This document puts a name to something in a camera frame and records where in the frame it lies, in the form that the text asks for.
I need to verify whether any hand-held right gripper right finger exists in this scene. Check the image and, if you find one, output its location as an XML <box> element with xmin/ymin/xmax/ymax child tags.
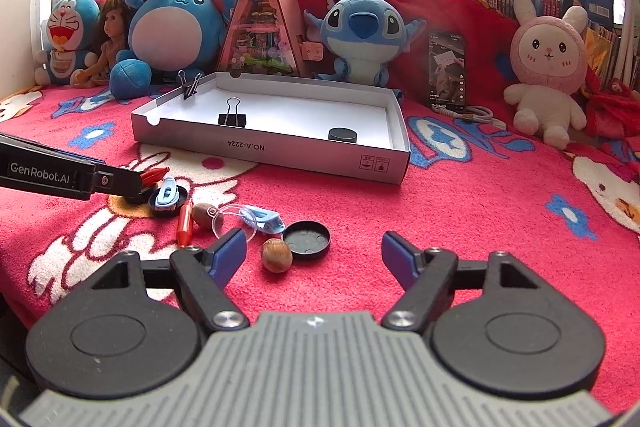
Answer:
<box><xmin>381</xmin><ymin>231</ymin><xmax>548</xmax><ymax>333</ymax></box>

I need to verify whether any blue round mouse plush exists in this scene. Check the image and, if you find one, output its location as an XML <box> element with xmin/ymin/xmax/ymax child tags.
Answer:
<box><xmin>109</xmin><ymin>0</ymin><xmax>241</xmax><ymax>98</ymax></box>

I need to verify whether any red crumpled cloth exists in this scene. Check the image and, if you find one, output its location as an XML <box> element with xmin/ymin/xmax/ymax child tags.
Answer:
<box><xmin>582</xmin><ymin>77</ymin><xmax>640</xmax><ymax>140</ymax></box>

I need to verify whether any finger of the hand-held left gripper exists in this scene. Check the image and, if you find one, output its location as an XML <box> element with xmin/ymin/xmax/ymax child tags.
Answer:
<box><xmin>94</xmin><ymin>167</ymin><xmax>161</xmax><ymax>202</ymax></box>

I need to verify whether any red cartoon print blanket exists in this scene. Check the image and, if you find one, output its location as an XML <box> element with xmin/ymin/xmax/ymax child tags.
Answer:
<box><xmin>0</xmin><ymin>79</ymin><xmax>640</xmax><ymax>413</ymax></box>

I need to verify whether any brown haired doll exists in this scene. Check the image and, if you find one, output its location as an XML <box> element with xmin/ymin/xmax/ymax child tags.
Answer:
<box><xmin>70</xmin><ymin>0</ymin><xmax>136</xmax><ymax>88</ymax></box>

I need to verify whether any black smartphone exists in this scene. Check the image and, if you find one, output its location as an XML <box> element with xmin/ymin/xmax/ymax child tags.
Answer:
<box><xmin>426</xmin><ymin>31</ymin><xmax>468</xmax><ymax>110</ymax></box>

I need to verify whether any white charging cable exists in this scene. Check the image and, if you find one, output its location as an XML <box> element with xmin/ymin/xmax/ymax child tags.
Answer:
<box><xmin>431</xmin><ymin>103</ymin><xmax>507</xmax><ymax>128</ymax></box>

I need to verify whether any brown walnut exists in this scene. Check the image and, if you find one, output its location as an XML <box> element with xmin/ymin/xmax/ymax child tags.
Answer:
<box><xmin>261</xmin><ymin>239</ymin><xmax>293</xmax><ymax>274</ymax></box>

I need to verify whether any blue alien plush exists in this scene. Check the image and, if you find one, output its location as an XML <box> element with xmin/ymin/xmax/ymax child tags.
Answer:
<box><xmin>303</xmin><ymin>0</ymin><xmax>428</xmax><ymax>102</ymax></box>

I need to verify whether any light blue plastic clip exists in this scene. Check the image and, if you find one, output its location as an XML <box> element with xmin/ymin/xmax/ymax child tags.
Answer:
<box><xmin>154</xmin><ymin>177</ymin><xmax>180</xmax><ymax>210</ymax></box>
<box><xmin>241</xmin><ymin>205</ymin><xmax>287</xmax><ymax>234</ymax></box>

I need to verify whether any black binder clip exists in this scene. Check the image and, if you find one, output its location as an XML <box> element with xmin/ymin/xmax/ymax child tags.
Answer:
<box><xmin>218</xmin><ymin>98</ymin><xmax>248</xmax><ymax>128</ymax></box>
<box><xmin>177</xmin><ymin>70</ymin><xmax>203</xmax><ymax>100</ymax></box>

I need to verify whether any pink bunny plush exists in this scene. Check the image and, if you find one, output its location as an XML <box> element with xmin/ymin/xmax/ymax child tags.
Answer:
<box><xmin>502</xmin><ymin>0</ymin><xmax>588</xmax><ymax>151</ymax></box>

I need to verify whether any black shallow round lid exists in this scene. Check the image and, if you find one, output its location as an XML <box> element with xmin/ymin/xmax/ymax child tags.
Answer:
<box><xmin>282</xmin><ymin>221</ymin><xmax>332</xmax><ymax>262</ymax></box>

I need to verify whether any pink triangular toy box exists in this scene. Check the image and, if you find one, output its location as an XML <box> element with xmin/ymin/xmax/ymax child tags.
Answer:
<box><xmin>216</xmin><ymin>0</ymin><xmax>313</xmax><ymax>78</ymax></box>

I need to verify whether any white cardboard box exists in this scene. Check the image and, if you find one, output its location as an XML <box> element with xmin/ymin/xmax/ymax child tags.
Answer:
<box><xmin>131</xmin><ymin>72</ymin><xmax>412</xmax><ymax>185</ymax></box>

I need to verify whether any small pink box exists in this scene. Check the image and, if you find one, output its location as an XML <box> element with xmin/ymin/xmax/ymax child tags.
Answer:
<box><xmin>301</xmin><ymin>39</ymin><xmax>326</xmax><ymax>62</ymax></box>

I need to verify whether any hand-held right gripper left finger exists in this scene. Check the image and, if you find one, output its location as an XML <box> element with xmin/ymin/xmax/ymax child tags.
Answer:
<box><xmin>75</xmin><ymin>228</ymin><xmax>250</xmax><ymax>333</ymax></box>

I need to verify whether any orange red small pen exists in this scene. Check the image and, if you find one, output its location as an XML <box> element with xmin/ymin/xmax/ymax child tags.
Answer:
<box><xmin>177</xmin><ymin>201</ymin><xmax>195</xmax><ymax>248</ymax></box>

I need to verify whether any blue robot cat plush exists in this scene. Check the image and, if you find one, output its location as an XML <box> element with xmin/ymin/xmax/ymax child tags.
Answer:
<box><xmin>34</xmin><ymin>0</ymin><xmax>101</xmax><ymax>86</ymax></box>

